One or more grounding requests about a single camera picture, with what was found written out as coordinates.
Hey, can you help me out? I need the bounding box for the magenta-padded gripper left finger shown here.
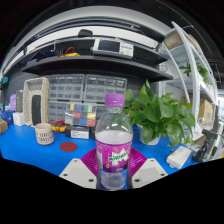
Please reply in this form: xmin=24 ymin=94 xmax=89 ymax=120
xmin=59 ymin=147 xmax=102 ymax=190

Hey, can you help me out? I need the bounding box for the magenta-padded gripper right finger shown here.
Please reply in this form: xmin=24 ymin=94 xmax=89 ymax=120
xmin=128 ymin=147 xmax=169 ymax=190

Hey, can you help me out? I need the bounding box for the purple-capped clear drink bottle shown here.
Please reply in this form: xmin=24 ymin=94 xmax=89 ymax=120
xmin=94 ymin=93 xmax=134 ymax=192

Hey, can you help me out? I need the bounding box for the flat round red coaster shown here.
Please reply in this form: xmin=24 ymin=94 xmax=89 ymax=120
xmin=59 ymin=141 xmax=79 ymax=153

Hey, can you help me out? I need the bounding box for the small white plastic box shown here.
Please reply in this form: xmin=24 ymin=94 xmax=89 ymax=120
xmin=165 ymin=145 xmax=193 ymax=170

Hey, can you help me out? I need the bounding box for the black box with white label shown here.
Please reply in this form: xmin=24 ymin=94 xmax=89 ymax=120
xmin=64 ymin=124 xmax=92 ymax=140

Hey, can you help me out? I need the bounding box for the yellow multimeter with red leads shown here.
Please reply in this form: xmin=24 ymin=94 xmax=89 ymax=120
xmin=49 ymin=119 xmax=68 ymax=134

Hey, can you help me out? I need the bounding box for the beige patterned cup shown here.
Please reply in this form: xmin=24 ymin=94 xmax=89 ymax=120
xmin=34 ymin=122 xmax=55 ymax=146

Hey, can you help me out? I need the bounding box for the clear box with coloured parts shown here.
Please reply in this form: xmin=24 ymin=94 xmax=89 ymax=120
xmin=64 ymin=103 xmax=98 ymax=127

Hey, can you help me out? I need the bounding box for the green plant in white pot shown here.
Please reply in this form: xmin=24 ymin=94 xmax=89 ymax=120
xmin=123 ymin=79 xmax=197 ymax=148

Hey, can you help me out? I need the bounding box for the black stand device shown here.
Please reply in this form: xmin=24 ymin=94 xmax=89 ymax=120
xmin=191 ymin=128 xmax=220 ymax=164

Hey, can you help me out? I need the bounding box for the black oblong speaker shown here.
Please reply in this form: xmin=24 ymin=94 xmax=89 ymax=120
xmin=31 ymin=94 xmax=42 ymax=126

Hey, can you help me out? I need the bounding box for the white cardboard box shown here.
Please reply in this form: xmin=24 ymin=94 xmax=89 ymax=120
xmin=12 ymin=111 xmax=26 ymax=127

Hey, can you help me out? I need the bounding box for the beige perforated plastic basket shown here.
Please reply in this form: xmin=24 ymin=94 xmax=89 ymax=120
xmin=22 ymin=76 xmax=51 ymax=128

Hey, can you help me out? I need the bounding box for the brown cardboard box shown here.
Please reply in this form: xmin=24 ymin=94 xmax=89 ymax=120
xmin=0 ymin=118 xmax=9 ymax=135

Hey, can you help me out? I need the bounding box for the blue box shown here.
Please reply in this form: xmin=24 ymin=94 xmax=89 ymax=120
xmin=0 ymin=109 xmax=14 ymax=127

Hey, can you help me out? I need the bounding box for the dark grey flat box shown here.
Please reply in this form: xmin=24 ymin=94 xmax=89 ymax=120
xmin=15 ymin=89 xmax=24 ymax=114

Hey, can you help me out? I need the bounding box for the white metal shelf unit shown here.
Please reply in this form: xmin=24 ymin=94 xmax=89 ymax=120
xmin=156 ymin=21 xmax=224 ymax=158

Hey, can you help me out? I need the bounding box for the pale purple container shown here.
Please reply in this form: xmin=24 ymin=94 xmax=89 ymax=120
xmin=9 ymin=93 xmax=18 ymax=113

